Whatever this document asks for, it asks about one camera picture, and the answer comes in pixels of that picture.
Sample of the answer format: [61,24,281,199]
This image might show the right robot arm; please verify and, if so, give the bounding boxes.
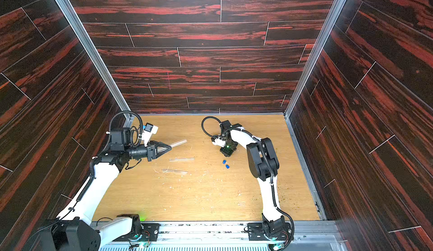
[201,116,295,246]

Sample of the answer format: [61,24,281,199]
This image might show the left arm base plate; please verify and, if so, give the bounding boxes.
[113,222,160,243]

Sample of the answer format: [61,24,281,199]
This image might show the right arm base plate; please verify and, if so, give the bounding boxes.
[244,222,293,242]

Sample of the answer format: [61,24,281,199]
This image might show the clear test tube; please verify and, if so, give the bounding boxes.
[162,169,188,175]
[170,139,187,148]
[169,158,195,163]

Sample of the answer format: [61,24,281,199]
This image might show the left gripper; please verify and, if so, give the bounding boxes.
[124,141,170,163]

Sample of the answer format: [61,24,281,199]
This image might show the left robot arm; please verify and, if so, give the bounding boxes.
[32,120,172,251]

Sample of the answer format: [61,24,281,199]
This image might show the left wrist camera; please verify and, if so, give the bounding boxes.
[139,123,159,146]

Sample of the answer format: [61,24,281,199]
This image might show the aluminium front rail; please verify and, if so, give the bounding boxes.
[97,221,349,251]

